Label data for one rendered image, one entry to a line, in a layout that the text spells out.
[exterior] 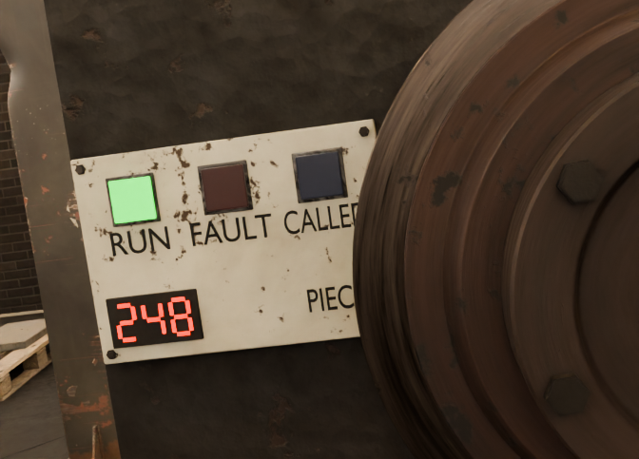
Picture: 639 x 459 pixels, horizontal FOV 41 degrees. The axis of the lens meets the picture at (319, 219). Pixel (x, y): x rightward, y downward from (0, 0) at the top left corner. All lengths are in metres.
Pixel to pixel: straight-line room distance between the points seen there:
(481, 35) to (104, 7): 0.34
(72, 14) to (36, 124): 2.62
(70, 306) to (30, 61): 0.93
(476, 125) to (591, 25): 0.09
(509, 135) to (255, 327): 0.30
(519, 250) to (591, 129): 0.08
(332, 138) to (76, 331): 2.80
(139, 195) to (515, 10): 0.34
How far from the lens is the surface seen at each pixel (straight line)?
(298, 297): 0.73
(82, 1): 0.78
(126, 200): 0.74
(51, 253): 3.42
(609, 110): 0.50
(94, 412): 3.52
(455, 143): 0.56
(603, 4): 0.57
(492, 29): 0.58
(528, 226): 0.50
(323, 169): 0.71
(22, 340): 5.46
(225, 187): 0.72
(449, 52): 0.58
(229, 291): 0.74
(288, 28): 0.74
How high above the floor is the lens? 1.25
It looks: 7 degrees down
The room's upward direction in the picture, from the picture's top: 8 degrees counter-clockwise
